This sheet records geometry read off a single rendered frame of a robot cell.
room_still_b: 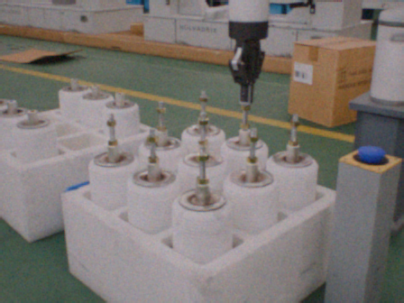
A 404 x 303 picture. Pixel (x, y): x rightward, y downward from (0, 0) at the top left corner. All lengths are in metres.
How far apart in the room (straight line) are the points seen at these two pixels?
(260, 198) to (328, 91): 1.17
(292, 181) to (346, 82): 1.11
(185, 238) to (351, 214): 0.26
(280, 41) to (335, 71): 1.09
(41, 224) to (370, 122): 0.78
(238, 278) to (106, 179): 0.30
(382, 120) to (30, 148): 0.79
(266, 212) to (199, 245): 0.14
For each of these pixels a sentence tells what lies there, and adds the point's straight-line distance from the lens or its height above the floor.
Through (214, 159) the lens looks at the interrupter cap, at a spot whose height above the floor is 0.25.
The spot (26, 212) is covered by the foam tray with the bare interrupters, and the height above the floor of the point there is 0.08.
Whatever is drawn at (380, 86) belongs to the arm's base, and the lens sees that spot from 1.16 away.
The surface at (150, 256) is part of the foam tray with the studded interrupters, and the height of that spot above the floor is 0.17.
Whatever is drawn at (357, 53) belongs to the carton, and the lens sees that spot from 1.98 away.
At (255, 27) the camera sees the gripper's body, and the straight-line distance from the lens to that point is 0.90.
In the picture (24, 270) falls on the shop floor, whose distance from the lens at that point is 1.11.
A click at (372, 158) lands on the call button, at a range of 0.77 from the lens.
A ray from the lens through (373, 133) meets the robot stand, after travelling 1.17.
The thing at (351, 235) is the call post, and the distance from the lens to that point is 0.81.
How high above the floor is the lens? 0.59
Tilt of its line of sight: 20 degrees down
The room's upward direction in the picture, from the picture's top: straight up
